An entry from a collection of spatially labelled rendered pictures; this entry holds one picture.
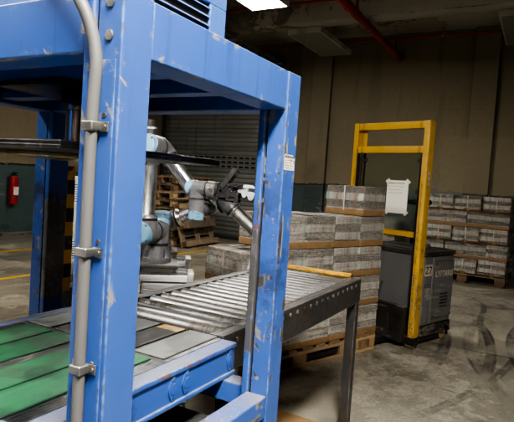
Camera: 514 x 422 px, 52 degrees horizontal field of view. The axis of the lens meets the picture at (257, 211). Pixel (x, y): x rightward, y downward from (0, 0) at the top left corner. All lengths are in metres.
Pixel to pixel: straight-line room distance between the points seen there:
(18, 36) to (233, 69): 0.41
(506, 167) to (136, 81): 9.19
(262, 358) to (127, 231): 0.67
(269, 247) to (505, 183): 8.63
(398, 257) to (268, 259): 3.35
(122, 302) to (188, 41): 0.48
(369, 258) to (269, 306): 2.82
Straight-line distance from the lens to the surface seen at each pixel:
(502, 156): 9.88
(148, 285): 2.74
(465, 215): 8.27
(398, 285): 4.70
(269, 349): 1.42
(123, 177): 0.87
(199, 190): 2.48
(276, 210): 1.36
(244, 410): 1.37
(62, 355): 1.43
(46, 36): 1.01
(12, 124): 10.10
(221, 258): 3.37
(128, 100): 0.88
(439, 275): 4.79
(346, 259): 3.95
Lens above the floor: 1.26
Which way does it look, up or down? 3 degrees down
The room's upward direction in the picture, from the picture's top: 4 degrees clockwise
